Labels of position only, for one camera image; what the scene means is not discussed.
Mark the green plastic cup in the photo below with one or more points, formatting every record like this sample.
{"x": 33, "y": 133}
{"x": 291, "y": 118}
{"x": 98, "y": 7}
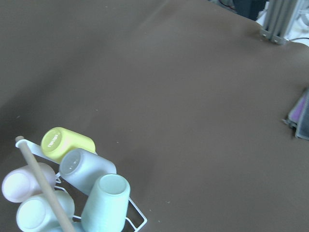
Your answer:
{"x": 106, "y": 207}

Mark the pink plastic cup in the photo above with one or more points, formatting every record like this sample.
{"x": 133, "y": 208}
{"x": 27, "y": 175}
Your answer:
{"x": 20, "y": 184}

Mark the grey plastic cup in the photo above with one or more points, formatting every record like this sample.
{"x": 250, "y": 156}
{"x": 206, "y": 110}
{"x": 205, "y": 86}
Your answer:
{"x": 81, "y": 169}

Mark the yellow plastic cup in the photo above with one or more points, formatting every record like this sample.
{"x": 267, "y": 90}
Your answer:
{"x": 58, "y": 141}

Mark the cream plastic cup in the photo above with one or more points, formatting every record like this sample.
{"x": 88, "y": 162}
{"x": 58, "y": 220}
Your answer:
{"x": 36, "y": 215}

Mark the grey folded cloth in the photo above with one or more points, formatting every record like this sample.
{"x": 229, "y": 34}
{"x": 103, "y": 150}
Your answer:
{"x": 298, "y": 116}

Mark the white wire cup holder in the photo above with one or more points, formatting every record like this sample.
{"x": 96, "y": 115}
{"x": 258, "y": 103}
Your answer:
{"x": 134, "y": 215}

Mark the aluminium frame post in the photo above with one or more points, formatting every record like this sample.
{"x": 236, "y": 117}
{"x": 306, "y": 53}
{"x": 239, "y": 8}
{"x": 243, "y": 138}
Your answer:
{"x": 280, "y": 17}

